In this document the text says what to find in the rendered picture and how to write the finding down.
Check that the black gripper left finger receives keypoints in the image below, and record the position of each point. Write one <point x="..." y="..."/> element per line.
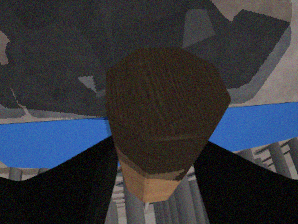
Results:
<point x="75" y="192"/>

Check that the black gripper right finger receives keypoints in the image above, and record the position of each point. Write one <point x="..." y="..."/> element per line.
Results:
<point x="236" y="191"/>

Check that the blue tape strip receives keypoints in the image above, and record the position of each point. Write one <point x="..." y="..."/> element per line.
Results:
<point x="46" y="144"/>

